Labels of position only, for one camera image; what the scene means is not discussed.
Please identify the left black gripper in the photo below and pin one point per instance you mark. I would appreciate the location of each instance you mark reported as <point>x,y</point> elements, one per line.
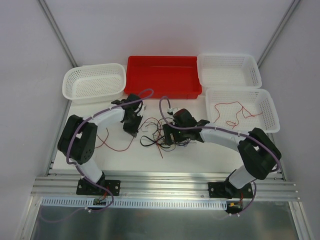
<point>131,125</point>

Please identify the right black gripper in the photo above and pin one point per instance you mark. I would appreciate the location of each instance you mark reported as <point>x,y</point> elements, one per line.
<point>168,134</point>

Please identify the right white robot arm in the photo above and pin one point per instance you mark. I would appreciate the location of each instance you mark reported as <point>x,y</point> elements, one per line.
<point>259,154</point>

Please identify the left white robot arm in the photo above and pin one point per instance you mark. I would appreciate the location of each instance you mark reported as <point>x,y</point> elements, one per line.
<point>78,139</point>

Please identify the red plastic bin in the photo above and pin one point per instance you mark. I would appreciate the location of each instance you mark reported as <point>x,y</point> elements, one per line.
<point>173,76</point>

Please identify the white oval perforated basket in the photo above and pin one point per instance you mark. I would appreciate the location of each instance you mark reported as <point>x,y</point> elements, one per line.
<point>94,83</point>

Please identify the white near rectangular basket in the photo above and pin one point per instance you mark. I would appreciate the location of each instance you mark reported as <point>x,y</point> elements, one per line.
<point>242,109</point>

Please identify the white rectangular basket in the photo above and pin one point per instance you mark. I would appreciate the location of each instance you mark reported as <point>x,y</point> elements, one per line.
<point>228,70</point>
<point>242,109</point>

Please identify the white far rectangular basket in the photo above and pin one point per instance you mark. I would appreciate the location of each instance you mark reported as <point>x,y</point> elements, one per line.
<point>228,70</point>

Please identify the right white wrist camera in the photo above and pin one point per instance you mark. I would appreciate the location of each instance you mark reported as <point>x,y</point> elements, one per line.
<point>172,111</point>

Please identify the aluminium mounting rail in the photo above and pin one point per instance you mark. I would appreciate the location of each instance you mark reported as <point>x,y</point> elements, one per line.
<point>164,185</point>

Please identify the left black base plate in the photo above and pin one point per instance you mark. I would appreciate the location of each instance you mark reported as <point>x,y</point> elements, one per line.
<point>86,188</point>

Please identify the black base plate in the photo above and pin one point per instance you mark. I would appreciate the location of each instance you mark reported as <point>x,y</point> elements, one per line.
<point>219,190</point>
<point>86,188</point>

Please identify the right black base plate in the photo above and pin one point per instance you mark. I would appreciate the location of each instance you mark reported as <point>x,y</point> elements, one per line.
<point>219,190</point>

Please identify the white slotted cable duct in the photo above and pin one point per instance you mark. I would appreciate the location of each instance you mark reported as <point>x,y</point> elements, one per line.
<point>135,203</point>

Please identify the left aluminium frame post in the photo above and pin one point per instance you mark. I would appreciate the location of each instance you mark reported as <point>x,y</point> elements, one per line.
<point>57,32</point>

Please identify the aluminium frame post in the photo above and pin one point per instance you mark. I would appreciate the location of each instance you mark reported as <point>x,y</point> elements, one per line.
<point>57,32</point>
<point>278,31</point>

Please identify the right aluminium frame post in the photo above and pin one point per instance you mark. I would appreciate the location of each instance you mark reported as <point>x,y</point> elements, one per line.
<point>278,31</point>

